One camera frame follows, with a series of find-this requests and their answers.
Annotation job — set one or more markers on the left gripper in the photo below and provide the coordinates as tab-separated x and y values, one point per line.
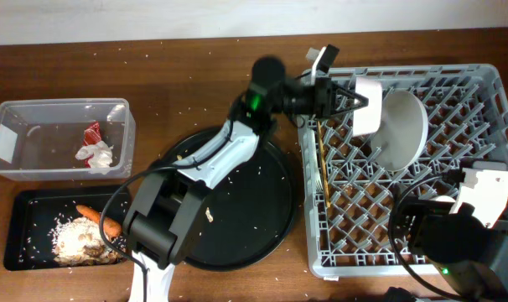
327	99

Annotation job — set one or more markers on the grey round plate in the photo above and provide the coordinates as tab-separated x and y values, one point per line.
403	132

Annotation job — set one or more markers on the wooden chopstick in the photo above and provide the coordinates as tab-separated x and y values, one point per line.
324	176

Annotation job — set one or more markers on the white plastic fork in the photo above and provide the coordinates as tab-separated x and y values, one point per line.
317	176

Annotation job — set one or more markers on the white tissue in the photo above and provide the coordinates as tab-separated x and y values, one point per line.
98	157

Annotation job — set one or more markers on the red snack wrapper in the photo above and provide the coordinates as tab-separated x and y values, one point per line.
91	139

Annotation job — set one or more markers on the orange carrot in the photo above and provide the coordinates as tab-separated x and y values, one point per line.
111	227

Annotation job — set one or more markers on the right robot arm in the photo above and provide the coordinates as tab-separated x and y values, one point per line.
457	237

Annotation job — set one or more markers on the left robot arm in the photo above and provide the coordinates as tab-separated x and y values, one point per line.
165	220

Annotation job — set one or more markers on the grey plastic dishwasher rack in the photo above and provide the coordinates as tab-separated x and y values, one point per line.
467	113

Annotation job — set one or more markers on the round black tray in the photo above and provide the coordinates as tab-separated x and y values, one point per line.
253	210

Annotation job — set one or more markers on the food scraps pile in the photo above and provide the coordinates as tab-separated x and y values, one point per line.
79	243

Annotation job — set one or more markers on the clear plastic bin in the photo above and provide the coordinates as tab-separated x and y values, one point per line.
40	138

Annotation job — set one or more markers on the black rectangular tray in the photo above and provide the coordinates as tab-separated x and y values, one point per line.
36	213

